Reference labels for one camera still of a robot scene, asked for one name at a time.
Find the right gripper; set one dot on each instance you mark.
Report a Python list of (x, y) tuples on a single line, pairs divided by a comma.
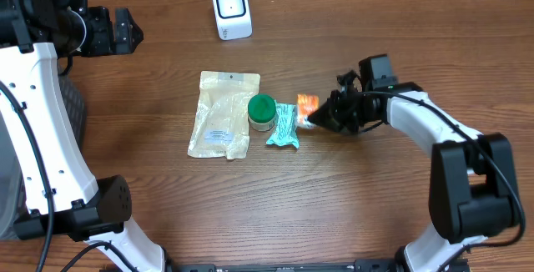
[(335, 115)]

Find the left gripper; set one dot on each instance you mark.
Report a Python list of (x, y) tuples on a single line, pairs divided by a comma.
[(108, 42)]

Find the orange snack packet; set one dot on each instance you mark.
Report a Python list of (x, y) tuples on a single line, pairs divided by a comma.
[(306, 105)]

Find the teal tissue packet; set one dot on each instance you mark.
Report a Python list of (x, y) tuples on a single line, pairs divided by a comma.
[(284, 133)]

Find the green lid jar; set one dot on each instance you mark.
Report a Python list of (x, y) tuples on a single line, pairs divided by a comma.
[(262, 112)]

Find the beige paper pouch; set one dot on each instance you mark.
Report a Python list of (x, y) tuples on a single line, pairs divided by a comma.
[(221, 126)]

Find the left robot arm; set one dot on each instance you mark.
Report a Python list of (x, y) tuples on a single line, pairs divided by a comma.
[(53, 191)]

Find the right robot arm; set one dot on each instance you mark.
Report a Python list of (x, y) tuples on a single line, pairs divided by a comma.
[(473, 196)]

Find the white barcode scanner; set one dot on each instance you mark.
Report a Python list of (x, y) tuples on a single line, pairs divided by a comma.
[(233, 19)]

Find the grey plastic mesh basket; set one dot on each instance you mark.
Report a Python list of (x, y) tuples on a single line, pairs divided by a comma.
[(12, 186)]

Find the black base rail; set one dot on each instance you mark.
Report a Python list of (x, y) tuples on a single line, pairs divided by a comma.
[(283, 268)]

